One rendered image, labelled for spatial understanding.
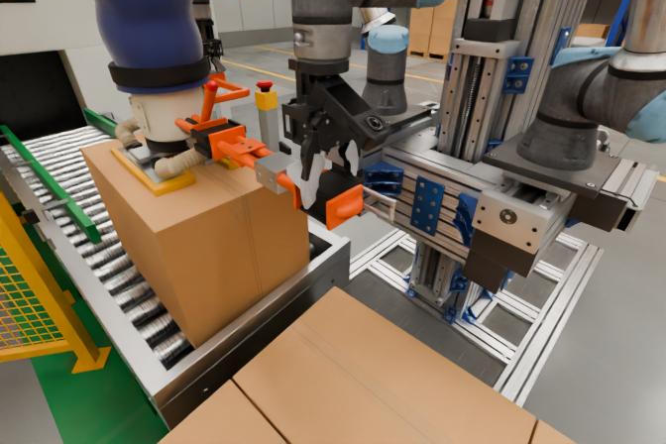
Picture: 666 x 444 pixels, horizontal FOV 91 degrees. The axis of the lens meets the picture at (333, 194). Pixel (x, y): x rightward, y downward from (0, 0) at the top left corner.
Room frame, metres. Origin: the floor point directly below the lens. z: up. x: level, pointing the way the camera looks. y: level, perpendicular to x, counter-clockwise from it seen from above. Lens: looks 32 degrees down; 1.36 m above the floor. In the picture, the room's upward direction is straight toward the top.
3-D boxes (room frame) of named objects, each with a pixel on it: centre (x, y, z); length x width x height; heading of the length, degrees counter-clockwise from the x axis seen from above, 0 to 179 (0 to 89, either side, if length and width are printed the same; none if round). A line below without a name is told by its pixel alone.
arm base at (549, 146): (0.69, -0.50, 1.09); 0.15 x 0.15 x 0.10
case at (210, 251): (0.87, 0.43, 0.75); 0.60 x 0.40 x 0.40; 45
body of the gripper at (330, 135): (0.47, 0.02, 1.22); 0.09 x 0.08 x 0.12; 45
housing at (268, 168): (0.54, 0.10, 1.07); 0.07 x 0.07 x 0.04; 45
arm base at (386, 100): (1.04, -0.16, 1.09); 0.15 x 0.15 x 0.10
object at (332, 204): (0.44, 0.01, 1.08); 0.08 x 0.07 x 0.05; 45
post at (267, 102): (1.41, 0.28, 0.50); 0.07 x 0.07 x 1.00; 49
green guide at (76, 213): (1.45, 1.50, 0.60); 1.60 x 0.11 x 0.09; 49
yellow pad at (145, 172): (0.80, 0.50, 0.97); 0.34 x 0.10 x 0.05; 45
